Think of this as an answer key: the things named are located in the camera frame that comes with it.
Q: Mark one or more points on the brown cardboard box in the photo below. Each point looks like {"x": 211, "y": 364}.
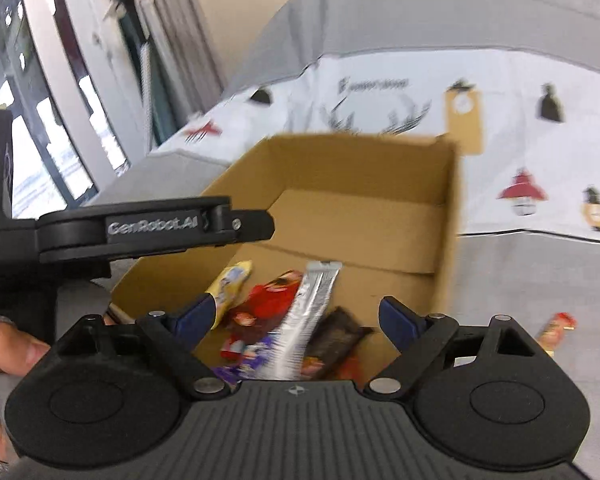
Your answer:
{"x": 360, "y": 220}

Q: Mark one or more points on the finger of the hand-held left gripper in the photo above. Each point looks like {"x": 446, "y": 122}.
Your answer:
{"x": 250, "y": 227}

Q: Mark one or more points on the dark brown snack packet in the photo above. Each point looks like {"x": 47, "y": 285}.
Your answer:
{"x": 337, "y": 342}

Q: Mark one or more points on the silver stick snack packet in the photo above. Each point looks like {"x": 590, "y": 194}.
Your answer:
{"x": 305, "y": 320}

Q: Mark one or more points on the red yellow snack packet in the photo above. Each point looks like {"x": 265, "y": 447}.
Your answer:
{"x": 555, "y": 330}

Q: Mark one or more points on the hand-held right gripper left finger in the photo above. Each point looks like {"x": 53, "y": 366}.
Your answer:
{"x": 196, "y": 317}

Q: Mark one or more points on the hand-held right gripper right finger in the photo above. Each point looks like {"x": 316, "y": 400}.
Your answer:
{"x": 397, "y": 325}

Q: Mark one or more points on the purple snack packet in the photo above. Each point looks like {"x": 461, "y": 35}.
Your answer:
{"x": 250, "y": 360}

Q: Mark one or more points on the grey printed bed sheet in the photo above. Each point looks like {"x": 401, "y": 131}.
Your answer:
{"x": 505, "y": 110}

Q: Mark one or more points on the white window frame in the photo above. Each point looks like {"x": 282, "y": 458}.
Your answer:
{"x": 75, "y": 85}

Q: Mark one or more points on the person's left hand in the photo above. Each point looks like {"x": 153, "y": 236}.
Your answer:
{"x": 2, "y": 355}

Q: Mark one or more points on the grey curtain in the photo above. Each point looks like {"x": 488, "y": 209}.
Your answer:
{"x": 180, "y": 35}

